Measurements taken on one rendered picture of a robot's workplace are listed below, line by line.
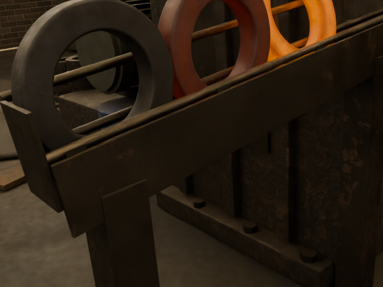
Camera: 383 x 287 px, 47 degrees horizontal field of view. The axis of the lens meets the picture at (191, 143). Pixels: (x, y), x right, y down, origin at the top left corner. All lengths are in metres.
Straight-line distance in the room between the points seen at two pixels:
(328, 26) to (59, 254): 1.03
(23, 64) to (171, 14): 0.19
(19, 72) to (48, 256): 1.05
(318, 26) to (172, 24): 0.32
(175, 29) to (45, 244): 1.10
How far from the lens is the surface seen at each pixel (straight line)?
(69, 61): 2.38
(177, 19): 0.54
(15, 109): 0.46
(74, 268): 1.37
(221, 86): 0.56
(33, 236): 1.59
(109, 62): 0.56
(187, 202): 1.47
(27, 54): 0.45
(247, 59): 0.65
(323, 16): 0.79
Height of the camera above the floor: 0.76
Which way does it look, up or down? 20 degrees down
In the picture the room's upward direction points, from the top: 5 degrees counter-clockwise
